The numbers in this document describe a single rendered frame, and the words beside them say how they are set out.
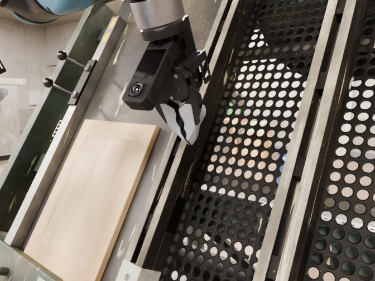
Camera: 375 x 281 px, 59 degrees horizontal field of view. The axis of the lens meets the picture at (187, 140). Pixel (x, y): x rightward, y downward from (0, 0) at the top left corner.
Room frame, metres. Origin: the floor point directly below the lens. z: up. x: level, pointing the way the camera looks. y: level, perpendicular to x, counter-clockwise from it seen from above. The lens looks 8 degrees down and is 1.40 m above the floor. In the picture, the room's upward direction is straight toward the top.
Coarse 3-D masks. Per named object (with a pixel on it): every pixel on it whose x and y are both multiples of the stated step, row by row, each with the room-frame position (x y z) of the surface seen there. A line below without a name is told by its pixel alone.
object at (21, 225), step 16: (112, 32) 1.37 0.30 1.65; (112, 48) 1.37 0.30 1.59; (96, 64) 1.31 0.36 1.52; (96, 80) 1.31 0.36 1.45; (80, 96) 1.25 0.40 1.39; (80, 112) 1.25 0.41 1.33; (64, 128) 1.21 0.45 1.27; (64, 144) 1.20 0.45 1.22; (48, 160) 1.16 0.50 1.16; (48, 176) 1.14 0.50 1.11; (32, 192) 1.12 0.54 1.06; (32, 208) 1.10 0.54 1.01; (16, 224) 1.08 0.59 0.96; (16, 240) 1.05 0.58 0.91
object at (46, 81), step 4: (44, 80) 1.22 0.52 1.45; (48, 80) 1.22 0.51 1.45; (52, 80) 1.24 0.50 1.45; (44, 84) 1.22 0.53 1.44; (48, 84) 1.22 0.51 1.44; (52, 84) 1.24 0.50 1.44; (60, 88) 1.25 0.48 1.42; (68, 92) 1.25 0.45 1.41; (76, 92) 1.26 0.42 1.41; (72, 96) 1.25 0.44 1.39
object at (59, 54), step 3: (60, 51) 1.27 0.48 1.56; (63, 51) 1.28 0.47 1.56; (57, 54) 1.27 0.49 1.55; (60, 54) 1.27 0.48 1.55; (63, 54) 1.27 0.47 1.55; (66, 54) 1.28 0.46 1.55; (57, 57) 1.27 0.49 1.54; (60, 57) 1.27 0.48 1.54; (63, 57) 1.27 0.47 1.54; (66, 57) 1.28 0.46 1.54; (63, 60) 1.28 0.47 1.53; (69, 60) 1.29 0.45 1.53; (72, 60) 1.29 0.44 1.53; (75, 63) 1.29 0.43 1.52; (78, 63) 1.30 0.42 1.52; (81, 66) 1.30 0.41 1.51; (84, 66) 1.30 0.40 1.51; (87, 66) 1.30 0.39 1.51; (84, 69) 1.30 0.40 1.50; (87, 69) 1.30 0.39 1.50
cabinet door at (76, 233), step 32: (96, 128) 1.13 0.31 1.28; (128, 128) 1.02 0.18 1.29; (96, 160) 1.04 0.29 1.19; (128, 160) 0.95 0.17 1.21; (64, 192) 1.05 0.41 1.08; (96, 192) 0.96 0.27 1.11; (128, 192) 0.88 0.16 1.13; (64, 224) 0.97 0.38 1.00; (96, 224) 0.89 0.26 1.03; (32, 256) 0.97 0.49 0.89; (64, 256) 0.89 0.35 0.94; (96, 256) 0.82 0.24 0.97
